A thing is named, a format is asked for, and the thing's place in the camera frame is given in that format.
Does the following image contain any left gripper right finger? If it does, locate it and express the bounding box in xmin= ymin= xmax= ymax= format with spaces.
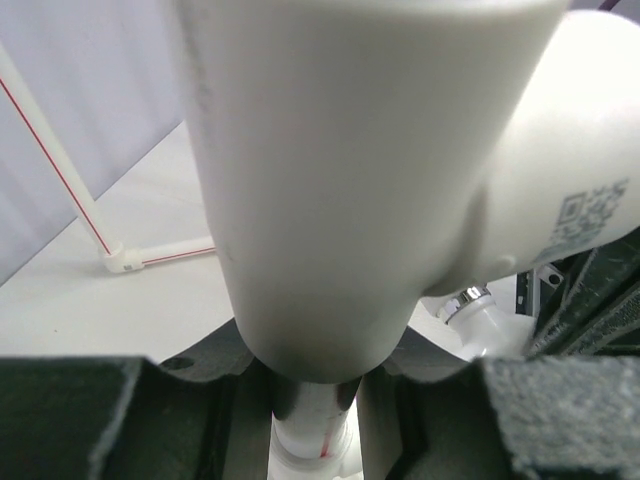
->
xmin=357 ymin=329 xmax=639 ymax=479

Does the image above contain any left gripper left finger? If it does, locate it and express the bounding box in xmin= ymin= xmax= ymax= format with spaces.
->
xmin=1 ymin=321 xmax=271 ymax=479

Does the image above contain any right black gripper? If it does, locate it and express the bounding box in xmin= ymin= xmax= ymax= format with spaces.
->
xmin=525 ymin=230 xmax=639 ymax=357

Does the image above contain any white PVC pipe frame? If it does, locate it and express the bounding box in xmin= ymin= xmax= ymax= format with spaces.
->
xmin=0 ymin=0 xmax=640 ymax=480

